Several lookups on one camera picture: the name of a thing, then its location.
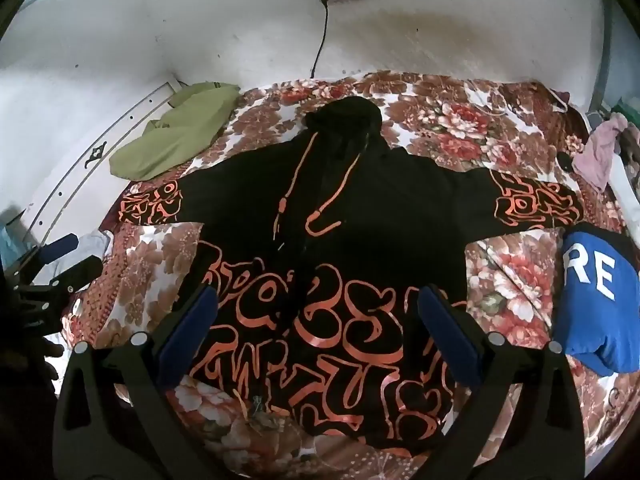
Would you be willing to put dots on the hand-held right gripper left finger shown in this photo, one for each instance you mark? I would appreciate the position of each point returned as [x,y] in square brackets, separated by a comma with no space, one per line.
[192,330]

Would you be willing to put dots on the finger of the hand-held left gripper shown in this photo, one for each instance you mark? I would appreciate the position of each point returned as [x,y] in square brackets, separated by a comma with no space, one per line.
[60,247]
[80,272]

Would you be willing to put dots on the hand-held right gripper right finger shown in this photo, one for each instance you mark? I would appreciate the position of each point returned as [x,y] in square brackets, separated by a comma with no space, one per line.
[447,330]

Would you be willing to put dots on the blue garment with white letters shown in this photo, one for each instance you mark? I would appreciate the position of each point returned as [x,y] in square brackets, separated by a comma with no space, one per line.
[590,330]

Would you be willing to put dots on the black hoodie with orange print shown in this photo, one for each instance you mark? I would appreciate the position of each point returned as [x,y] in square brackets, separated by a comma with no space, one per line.
[375,200]

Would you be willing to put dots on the small white cloth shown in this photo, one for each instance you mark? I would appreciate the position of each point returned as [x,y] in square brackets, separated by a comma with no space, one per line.
[97,245]

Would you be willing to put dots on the white panel with black ornament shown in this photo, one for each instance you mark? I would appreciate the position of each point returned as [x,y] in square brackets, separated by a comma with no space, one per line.
[75,175]

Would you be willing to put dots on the floral blanket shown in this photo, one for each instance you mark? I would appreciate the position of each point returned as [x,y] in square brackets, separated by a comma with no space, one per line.
[505,270]

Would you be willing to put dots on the green cloth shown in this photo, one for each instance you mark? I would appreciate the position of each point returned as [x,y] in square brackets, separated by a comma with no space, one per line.
[170,135]

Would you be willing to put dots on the white sock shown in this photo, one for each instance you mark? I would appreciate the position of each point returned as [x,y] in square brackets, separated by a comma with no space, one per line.
[625,180]

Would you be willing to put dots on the pink cloth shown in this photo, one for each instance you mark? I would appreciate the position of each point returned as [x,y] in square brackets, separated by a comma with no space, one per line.
[597,152]

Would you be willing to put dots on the blue metal bed frame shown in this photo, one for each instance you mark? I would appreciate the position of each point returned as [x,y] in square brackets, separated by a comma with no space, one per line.
[606,60]

